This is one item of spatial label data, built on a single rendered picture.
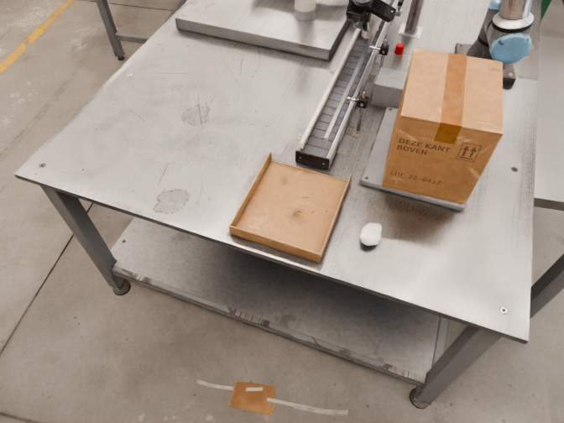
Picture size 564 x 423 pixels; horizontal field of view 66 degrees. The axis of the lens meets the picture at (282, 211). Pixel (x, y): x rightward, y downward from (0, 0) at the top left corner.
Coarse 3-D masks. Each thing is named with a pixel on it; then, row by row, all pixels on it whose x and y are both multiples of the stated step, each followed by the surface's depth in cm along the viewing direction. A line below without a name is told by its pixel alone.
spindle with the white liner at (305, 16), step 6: (300, 0) 170; (306, 0) 170; (312, 0) 171; (300, 6) 172; (306, 6) 172; (312, 6) 173; (300, 12) 174; (306, 12) 174; (312, 12) 175; (300, 18) 176; (306, 18) 176; (312, 18) 177
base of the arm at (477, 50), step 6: (474, 42) 160; (480, 42) 156; (486, 42) 153; (474, 48) 159; (480, 48) 156; (486, 48) 155; (468, 54) 161; (474, 54) 159; (480, 54) 157; (486, 54) 155; (504, 66) 159
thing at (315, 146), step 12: (360, 36) 169; (360, 48) 165; (348, 60) 160; (348, 72) 155; (360, 72) 155; (336, 84) 151; (336, 96) 148; (348, 96) 148; (324, 108) 144; (336, 108) 144; (324, 120) 140; (312, 132) 137; (324, 132) 137; (336, 132) 137; (312, 144) 134; (324, 144) 134; (324, 156) 130
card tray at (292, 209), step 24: (264, 168) 132; (288, 168) 134; (264, 192) 128; (288, 192) 128; (312, 192) 128; (336, 192) 128; (240, 216) 123; (264, 216) 123; (288, 216) 123; (312, 216) 123; (336, 216) 119; (264, 240) 116; (288, 240) 118; (312, 240) 118
